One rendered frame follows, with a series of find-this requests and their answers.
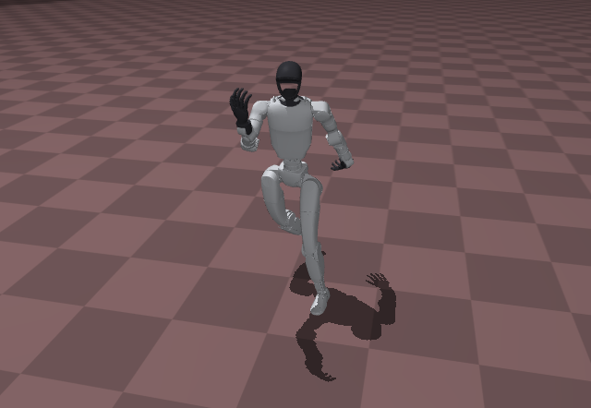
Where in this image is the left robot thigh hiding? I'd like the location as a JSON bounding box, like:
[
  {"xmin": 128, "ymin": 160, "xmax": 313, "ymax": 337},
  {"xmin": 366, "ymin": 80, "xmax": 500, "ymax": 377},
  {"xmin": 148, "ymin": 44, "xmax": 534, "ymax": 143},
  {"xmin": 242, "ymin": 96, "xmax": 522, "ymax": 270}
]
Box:
[{"xmin": 300, "ymin": 174, "xmax": 323, "ymax": 257}]

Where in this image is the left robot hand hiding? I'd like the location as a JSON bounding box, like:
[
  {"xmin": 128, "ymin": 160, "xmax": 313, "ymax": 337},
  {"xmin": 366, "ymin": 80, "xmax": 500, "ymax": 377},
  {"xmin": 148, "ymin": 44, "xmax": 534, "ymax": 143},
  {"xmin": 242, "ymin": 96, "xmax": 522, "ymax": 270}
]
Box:
[{"xmin": 331, "ymin": 158, "xmax": 353, "ymax": 171}]

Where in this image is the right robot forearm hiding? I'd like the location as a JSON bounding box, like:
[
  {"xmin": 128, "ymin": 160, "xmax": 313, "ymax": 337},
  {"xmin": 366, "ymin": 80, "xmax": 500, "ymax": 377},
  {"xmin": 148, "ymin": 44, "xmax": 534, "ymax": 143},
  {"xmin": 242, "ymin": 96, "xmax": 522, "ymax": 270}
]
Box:
[{"xmin": 237, "ymin": 125, "xmax": 257, "ymax": 150}]

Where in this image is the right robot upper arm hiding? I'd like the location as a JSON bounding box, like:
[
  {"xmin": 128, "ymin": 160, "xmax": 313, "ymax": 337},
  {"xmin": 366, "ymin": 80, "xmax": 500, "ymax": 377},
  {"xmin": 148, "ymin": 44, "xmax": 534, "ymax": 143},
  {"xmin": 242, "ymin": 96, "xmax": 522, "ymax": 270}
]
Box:
[{"xmin": 242, "ymin": 101, "xmax": 270, "ymax": 152}]

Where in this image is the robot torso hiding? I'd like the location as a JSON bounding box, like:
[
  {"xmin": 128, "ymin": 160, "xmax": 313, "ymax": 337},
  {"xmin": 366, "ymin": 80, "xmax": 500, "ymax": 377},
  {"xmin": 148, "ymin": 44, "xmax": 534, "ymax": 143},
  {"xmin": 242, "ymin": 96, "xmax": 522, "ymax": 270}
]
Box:
[{"xmin": 267, "ymin": 96, "xmax": 313, "ymax": 187}]

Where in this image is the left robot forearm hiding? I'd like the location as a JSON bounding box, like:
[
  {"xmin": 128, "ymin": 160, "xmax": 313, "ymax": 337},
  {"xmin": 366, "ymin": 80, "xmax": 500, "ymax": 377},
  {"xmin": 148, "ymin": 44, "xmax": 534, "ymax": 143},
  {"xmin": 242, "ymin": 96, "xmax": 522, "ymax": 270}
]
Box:
[{"xmin": 333, "ymin": 130, "xmax": 354, "ymax": 168}]

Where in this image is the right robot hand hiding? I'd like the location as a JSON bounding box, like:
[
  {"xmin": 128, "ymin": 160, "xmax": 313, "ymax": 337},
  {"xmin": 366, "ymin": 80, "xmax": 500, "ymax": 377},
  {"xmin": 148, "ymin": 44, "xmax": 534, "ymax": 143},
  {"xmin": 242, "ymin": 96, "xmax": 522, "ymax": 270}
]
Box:
[{"xmin": 230, "ymin": 88, "xmax": 252, "ymax": 135}]

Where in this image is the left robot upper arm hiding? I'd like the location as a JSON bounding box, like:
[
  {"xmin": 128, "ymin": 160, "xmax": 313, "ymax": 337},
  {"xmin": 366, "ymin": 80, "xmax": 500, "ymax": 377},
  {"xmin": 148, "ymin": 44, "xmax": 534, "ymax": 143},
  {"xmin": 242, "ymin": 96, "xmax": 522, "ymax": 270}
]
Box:
[{"xmin": 311, "ymin": 101, "xmax": 342, "ymax": 146}]

